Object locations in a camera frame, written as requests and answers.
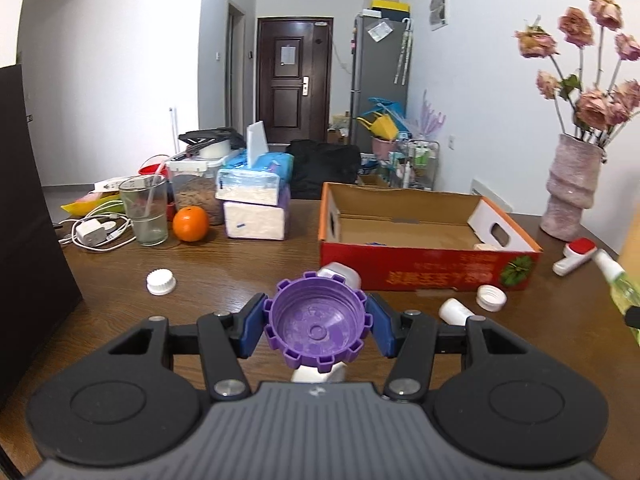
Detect orange fruit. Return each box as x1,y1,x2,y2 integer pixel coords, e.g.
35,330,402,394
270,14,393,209
172,206,209,243

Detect black folding chair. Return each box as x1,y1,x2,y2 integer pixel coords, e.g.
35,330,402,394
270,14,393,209
285,140,361,200

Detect clear plastic cup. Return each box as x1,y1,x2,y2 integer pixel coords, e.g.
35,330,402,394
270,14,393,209
118,174,168,246

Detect black paper bag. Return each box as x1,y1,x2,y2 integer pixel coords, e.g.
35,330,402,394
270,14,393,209
0,65,82,403

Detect white screw cap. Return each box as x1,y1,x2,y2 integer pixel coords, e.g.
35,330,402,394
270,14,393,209
476,285,506,312

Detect red cardboard box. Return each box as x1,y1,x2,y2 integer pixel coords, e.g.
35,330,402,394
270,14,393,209
318,182,542,292

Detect purple white tissue pack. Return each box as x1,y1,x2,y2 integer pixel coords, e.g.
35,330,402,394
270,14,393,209
224,185,291,240

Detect white spray bottle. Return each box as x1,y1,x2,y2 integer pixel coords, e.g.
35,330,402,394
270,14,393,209
438,298,474,327

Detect wire storage rack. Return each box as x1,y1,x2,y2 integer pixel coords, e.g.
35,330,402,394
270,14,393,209
386,139,440,191

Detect white red lint brush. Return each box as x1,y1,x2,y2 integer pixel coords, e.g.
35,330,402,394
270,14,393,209
552,237,597,276

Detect purple ridged bottle cap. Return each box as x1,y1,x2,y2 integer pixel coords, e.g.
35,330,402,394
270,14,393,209
264,272,372,373

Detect green spray bottle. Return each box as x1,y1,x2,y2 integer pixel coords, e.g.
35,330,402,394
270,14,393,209
593,249,640,344

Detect clear food container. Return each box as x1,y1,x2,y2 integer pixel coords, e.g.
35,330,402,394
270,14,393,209
166,151,239,226

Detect clear plastic jar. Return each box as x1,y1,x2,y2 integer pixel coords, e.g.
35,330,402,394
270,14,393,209
302,262,361,292

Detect blue tissue pack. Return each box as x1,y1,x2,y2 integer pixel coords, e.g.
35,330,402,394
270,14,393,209
216,120,294,206

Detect large white cap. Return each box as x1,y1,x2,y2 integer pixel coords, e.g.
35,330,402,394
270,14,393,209
291,362,347,384

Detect small white cap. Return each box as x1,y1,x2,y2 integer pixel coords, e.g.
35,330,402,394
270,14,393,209
145,269,177,296

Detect white charger with cable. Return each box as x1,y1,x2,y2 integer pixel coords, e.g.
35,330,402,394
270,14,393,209
58,200,136,252

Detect pink textured vase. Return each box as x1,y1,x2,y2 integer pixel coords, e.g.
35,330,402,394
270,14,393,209
540,134,604,242

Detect dried pink flowers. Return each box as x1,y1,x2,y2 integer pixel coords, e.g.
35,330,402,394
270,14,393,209
514,0,639,150

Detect grey refrigerator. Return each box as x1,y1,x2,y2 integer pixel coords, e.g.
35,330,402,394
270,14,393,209
349,13,409,153

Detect dark brown door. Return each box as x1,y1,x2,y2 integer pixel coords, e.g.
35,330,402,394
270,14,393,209
256,18,333,145

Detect cream square clock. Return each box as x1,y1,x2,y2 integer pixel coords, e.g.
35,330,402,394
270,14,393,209
473,243,502,252

